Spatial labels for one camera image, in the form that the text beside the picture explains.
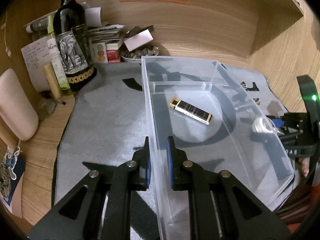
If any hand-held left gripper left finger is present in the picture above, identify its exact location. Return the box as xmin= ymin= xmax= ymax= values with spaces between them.
xmin=29 ymin=136 xmax=160 ymax=240

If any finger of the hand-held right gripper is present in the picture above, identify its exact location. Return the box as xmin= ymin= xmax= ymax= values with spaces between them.
xmin=265 ymin=112 xmax=304 ymax=133
xmin=276 ymin=129 xmax=300 ymax=144

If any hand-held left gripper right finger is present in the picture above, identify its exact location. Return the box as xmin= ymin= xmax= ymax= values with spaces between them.
xmin=166 ymin=136 xmax=292 ymax=240

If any silver metal cylinder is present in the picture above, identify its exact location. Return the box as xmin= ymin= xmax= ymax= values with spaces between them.
xmin=254 ymin=116 xmax=275 ymax=133

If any clear plastic storage box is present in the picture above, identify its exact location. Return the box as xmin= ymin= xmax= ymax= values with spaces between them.
xmin=141 ymin=56 xmax=295 ymax=240

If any black and gold lighter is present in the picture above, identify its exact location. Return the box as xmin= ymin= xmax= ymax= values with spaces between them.
xmin=169 ymin=99 xmax=213 ymax=125

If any person's right hand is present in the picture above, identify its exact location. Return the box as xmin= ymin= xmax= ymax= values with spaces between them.
xmin=296 ymin=156 xmax=312 ymax=178

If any grey patterned mat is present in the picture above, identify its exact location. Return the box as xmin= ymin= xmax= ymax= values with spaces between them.
xmin=51 ymin=61 xmax=288 ymax=240

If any bowl of beads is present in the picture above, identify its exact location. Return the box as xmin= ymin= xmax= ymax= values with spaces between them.
xmin=121 ymin=45 xmax=159 ymax=62

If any red small box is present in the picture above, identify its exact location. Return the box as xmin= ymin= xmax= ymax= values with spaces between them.
xmin=106 ymin=49 xmax=122 ymax=63

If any traffic light sticker card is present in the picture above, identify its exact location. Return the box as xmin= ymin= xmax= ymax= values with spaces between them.
xmin=91 ymin=42 xmax=108 ymax=63

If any pale pink box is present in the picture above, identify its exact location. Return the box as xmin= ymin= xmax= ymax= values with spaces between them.
xmin=124 ymin=29 xmax=154 ymax=52

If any beige cylinder stick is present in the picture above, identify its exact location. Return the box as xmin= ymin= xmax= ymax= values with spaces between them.
xmin=42 ymin=64 xmax=62 ymax=100

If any stack of books and papers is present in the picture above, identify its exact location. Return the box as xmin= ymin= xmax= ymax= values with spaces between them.
xmin=86 ymin=24 xmax=125 ymax=49

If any green and white tube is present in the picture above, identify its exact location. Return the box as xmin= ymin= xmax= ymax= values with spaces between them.
xmin=46 ymin=15 xmax=72 ymax=96

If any cartoon sticker card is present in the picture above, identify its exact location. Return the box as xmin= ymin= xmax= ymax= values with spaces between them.
xmin=0 ymin=146 xmax=25 ymax=218

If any handwritten white paper note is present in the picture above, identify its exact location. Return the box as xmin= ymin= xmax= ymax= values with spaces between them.
xmin=20 ymin=38 xmax=54 ymax=92

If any white paper sheet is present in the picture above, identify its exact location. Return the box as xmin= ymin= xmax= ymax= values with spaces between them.
xmin=85 ymin=6 xmax=102 ymax=28

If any dark wine bottle elephant label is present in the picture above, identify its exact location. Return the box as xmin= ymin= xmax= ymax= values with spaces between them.
xmin=53 ymin=0 xmax=97 ymax=95

